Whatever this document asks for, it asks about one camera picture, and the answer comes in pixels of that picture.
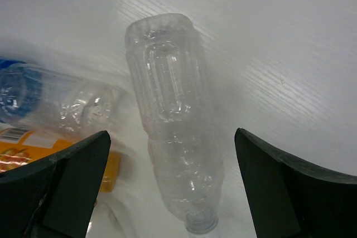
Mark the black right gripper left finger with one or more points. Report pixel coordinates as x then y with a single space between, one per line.
55 196

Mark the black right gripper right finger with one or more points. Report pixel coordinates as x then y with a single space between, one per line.
291 197

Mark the long clear ribbed bottle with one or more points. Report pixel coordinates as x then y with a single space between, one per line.
167 66

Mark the orange juice bottle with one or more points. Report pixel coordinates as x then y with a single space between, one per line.
21 146

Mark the clear wide-mouth plastic jar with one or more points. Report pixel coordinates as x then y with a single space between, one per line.
112 218

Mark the clear bottle blue label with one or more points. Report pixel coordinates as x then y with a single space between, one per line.
36 97

